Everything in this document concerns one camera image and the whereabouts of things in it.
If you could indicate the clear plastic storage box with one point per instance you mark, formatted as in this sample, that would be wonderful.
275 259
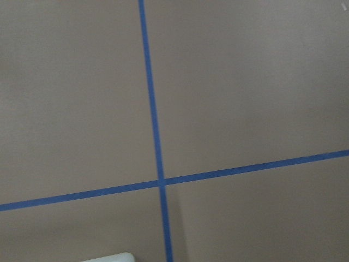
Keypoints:
121 257

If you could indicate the brown paper table cover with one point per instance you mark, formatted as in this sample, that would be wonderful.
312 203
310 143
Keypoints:
174 130

